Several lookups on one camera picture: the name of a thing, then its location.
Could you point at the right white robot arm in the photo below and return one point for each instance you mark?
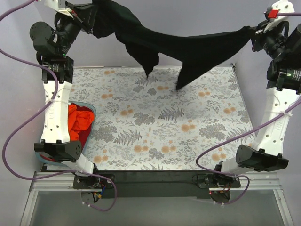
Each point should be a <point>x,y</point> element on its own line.
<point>282,94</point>

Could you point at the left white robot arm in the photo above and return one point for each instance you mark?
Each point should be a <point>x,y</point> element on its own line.
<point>52,46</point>

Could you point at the teal plastic basket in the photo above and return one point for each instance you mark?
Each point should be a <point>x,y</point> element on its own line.
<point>92,122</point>

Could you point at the dark red t shirt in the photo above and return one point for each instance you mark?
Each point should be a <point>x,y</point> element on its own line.
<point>84,134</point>

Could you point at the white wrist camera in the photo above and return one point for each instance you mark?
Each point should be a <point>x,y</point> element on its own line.
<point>274,12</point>
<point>59,6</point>

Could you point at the floral table mat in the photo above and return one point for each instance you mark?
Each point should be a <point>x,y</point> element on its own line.
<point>143,123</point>

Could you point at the orange t shirt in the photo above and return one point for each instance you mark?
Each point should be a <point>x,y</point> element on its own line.
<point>80,124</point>

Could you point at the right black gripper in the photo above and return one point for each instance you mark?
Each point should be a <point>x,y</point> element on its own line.
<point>256,34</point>

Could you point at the black t shirt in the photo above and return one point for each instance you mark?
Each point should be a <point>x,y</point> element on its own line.
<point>198,54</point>

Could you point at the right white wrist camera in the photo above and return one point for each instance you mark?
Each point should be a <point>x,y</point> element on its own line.
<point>274,12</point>

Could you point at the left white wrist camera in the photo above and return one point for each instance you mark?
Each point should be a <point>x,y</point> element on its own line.
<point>59,6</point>

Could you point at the aluminium rail frame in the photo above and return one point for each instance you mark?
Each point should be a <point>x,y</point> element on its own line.
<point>258,181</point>

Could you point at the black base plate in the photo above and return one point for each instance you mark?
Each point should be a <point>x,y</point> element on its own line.
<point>141,184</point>

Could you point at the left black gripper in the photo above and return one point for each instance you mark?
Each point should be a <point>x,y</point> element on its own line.
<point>85,18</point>

